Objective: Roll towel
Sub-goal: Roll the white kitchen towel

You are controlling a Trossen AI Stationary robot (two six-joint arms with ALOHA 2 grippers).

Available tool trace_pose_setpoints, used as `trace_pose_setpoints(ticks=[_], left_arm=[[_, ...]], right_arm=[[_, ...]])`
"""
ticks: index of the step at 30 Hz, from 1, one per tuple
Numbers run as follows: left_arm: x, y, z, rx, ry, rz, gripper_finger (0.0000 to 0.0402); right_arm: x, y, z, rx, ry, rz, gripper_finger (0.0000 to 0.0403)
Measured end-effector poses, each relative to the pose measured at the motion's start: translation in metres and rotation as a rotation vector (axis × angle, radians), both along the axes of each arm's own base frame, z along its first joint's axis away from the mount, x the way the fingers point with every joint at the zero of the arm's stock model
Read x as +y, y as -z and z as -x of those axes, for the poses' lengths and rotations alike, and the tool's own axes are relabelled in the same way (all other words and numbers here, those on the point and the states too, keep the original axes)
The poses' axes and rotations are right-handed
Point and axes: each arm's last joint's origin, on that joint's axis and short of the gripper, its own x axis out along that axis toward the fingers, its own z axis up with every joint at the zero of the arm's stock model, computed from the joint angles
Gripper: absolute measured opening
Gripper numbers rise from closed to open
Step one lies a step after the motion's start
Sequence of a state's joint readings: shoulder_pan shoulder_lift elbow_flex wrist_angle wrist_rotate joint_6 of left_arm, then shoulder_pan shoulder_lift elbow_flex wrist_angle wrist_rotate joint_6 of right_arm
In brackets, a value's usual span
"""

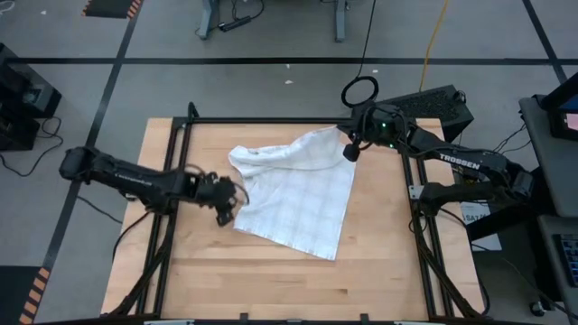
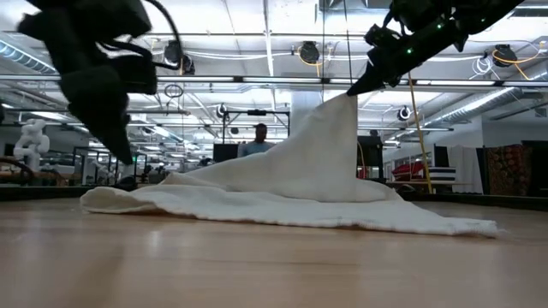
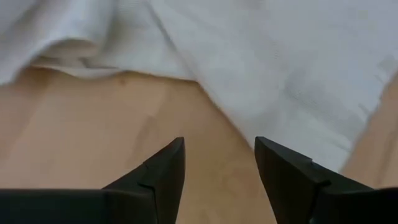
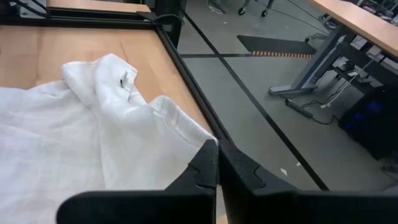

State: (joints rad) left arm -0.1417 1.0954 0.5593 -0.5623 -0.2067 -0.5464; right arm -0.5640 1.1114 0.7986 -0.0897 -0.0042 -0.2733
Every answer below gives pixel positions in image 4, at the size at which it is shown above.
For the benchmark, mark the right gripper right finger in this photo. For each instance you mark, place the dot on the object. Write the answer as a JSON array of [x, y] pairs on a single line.
[[280, 208]]

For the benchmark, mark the black mat with orange stripes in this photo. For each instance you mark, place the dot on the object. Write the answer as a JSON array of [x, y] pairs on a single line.
[[273, 45]]

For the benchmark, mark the black power strip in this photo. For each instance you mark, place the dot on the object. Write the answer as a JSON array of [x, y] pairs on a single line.
[[298, 108]]

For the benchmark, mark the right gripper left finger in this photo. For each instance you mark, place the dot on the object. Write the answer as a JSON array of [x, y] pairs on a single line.
[[140, 208]]

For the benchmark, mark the black metal table frame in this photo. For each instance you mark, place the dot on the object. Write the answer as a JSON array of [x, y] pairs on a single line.
[[197, 93]]

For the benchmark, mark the black computer with blue lights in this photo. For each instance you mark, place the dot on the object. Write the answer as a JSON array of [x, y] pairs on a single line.
[[373, 133]]

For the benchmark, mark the white beige plaid towel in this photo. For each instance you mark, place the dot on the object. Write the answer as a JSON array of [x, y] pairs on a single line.
[[62, 140]]

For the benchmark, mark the rolling chair base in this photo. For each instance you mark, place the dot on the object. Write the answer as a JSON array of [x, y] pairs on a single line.
[[241, 11]]

